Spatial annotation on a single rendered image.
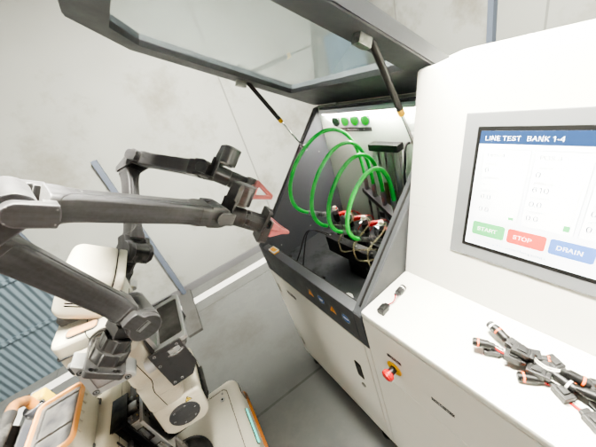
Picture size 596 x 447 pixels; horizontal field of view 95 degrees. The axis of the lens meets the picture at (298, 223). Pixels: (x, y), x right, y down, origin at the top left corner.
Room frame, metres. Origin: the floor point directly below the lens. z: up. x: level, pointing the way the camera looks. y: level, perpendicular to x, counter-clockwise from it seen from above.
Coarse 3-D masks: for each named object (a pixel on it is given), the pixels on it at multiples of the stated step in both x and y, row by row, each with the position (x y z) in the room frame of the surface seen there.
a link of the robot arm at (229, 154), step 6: (222, 150) 0.95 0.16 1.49; (228, 150) 0.92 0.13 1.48; (234, 150) 0.92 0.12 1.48; (216, 156) 0.94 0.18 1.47; (222, 156) 0.92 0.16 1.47; (228, 156) 0.91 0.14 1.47; (234, 156) 0.91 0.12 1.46; (198, 162) 0.95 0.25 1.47; (204, 162) 0.93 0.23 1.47; (228, 162) 0.90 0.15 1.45; (234, 162) 0.91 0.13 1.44; (198, 168) 0.93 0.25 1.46; (204, 168) 0.92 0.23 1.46; (210, 168) 0.92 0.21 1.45; (234, 168) 0.93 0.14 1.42; (210, 174) 0.92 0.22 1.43
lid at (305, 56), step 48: (96, 0) 0.83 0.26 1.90; (144, 0) 0.82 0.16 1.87; (192, 0) 0.76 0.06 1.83; (240, 0) 0.71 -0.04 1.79; (288, 0) 0.63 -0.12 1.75; (336, 0) 0.60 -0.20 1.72; (144, 48) 1.11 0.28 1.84; (192, 48) 1.07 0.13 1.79; (240, 48) 0.97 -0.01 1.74; (288, 48) 0.89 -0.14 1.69; (336, 48) 0.82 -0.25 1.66; (384, 48) 0.71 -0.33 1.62; (432, 48) 0.73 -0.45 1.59; (288, 96) 1.38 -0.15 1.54; (336, 96) 1.21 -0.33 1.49; (384, 96) 1.08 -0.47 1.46
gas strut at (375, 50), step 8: (376, 48) 0.69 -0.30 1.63; (376, 56) 0.70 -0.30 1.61; (376, 64) 0.71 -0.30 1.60; (384, 64) 0.70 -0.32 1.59; (384, 72) 0.71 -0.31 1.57; (384, 80) 0.72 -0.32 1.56; (392, 88) 0.72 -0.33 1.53; (392, 96) 0.72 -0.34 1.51; (400, 104) 0.73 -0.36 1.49; (400, 112) 0.73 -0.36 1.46; (408, 128) 0.75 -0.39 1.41
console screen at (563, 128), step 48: (480, 144) 0.56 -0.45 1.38; (528, 144) 0.48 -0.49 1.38; (576, 144) 0.41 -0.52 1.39; (480, 192) 0.53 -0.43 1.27; (528, 192) 0.45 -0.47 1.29; (576, 192) 0.39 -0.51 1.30; (480, 240) 0.50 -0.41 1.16; (528, 240) 0.42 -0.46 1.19; (576, 240) 0.36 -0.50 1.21; (576, 288) 0.33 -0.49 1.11
